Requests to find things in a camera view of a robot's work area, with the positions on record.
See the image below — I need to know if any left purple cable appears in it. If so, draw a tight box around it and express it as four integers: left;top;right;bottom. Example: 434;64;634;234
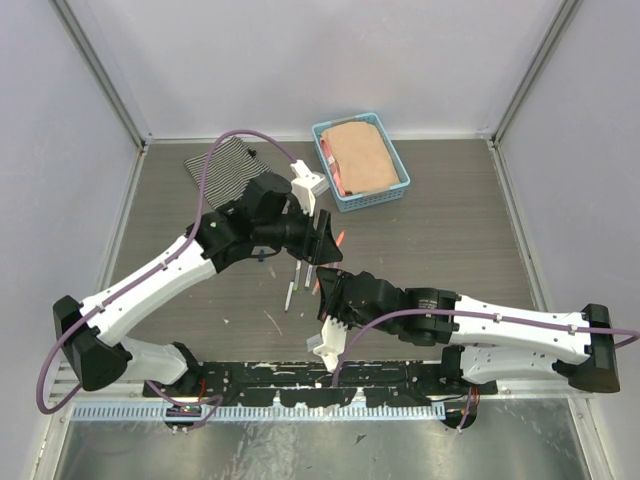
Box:
37;129;301;434

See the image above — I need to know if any white pen blue end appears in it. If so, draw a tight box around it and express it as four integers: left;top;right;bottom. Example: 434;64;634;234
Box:
284;280;295;312

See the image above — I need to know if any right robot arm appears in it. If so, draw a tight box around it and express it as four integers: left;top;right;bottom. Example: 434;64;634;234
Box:
308;266;620;395

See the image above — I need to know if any peach folded towel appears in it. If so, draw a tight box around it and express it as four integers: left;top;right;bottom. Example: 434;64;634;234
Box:
320;121;399;197

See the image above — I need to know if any grey slotted cable duct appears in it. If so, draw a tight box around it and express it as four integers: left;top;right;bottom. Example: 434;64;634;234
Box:
70;401;446;423

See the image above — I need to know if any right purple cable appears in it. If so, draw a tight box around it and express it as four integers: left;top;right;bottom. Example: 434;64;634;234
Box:
330;309;640;431

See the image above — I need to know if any light blue plastic basket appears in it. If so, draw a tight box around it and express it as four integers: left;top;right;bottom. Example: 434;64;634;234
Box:
312;112;411;213

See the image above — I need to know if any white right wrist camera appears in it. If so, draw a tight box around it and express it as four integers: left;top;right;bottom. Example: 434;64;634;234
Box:
306;317;348;373

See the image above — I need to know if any white pen lime end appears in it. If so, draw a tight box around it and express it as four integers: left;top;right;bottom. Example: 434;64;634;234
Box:
292;260;302;291

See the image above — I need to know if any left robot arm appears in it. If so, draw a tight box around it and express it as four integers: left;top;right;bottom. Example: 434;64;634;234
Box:
53;173;342;397

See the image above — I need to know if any purple cable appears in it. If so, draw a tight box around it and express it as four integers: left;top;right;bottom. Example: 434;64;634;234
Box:
330;309;640;431
37;129;301;434

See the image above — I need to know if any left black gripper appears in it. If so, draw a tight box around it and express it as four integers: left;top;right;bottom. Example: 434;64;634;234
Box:
256;198;344;265

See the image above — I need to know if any white marker green end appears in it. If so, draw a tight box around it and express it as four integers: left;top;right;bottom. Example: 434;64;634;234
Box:
304;264;314;290

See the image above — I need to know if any black white striped cloth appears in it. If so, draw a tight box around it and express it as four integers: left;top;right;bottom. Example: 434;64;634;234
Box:
204;136;271;209

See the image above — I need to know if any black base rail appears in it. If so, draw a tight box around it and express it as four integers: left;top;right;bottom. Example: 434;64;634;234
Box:
160;360;467;408

